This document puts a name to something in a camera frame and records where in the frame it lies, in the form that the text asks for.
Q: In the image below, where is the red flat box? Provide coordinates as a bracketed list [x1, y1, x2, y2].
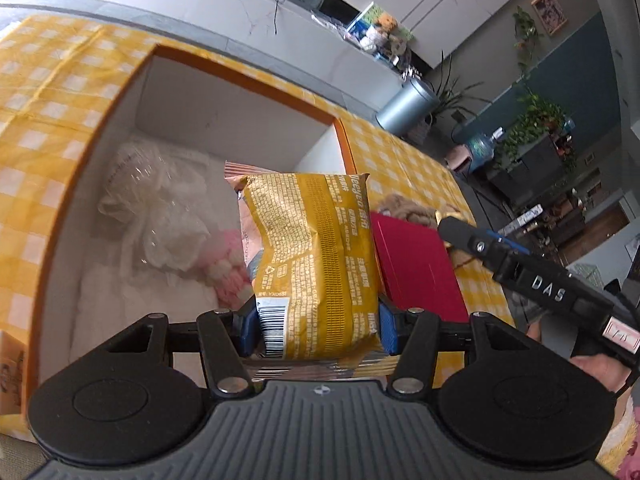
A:
[370, 211, 471, 322]

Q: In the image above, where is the white marble tv cabinet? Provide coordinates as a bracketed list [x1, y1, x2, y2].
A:
[0, 0, 406, 111]

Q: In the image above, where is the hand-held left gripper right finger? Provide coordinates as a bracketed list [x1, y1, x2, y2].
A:
[380, 297, 539, 396]

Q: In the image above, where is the green white box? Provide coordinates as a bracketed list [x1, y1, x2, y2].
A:
[347, 4, 386, 41]

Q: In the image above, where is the clear plastic bag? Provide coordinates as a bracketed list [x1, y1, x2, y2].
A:
[97, 141, 213, 273]

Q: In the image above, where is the framed wall picture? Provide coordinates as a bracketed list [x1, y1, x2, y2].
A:
[531, 0, 569, 36]

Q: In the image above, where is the yellow snack bag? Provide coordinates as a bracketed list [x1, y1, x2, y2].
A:
[224, 160, 401, 380]

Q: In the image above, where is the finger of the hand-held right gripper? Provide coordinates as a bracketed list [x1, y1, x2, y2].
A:
[437, 216, 506, 274]
[481, 229, 531, 256]

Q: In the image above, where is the leafy plant on cabinet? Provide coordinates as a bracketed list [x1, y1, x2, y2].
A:
[492, 85, 576, 171]

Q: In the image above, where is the brown plush toy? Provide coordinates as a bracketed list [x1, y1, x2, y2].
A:
[376, 192, 441, 228]

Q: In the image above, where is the pink knitted toy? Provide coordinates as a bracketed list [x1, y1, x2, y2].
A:
[197, 230, 256, 308]

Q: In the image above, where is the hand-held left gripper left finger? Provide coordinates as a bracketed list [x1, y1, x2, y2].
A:
[107, 297, 262, 396]

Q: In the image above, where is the grey metal trash can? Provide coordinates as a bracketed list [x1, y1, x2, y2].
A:
[375, 77, 441, 134]

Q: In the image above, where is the yellow snack packet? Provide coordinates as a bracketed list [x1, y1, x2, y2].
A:
[235, 172, 385, 361]

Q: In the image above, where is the plant in woven basket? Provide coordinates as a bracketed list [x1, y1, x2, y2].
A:
[407, 52, 488, 142]

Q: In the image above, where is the blue water jug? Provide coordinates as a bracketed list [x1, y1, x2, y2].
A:
[465, 127, 504, 161]

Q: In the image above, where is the beige carton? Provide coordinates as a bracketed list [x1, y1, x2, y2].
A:
[0, 330, 27, 416]

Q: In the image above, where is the white cardboard box orange rim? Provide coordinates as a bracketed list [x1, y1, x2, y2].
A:
[22, 44, 360, 413]

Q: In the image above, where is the person's fuzzy clothing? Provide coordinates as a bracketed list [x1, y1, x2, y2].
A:
[595, 395, 640, 480]

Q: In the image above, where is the white cloth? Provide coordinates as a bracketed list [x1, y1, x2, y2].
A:
[70, 150, 226, 361]

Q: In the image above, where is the person's right hand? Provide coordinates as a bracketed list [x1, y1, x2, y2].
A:
[570, 354, 632, 394]

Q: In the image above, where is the yellow checkered tablecloth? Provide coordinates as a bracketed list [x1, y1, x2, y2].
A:
[0, 14, 516, 436]

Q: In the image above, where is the dark grey cabinet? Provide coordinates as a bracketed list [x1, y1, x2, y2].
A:
[487, 132, 574, 199]

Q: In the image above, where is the hanging green plant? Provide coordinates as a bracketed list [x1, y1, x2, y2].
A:
[512, 6, 544, 77]

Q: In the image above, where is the pink water jug stand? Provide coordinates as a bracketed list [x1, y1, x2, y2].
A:
[444, 144, 473, 175]

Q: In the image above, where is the black cable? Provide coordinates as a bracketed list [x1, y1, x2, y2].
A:
[235, 0, 282, 37]

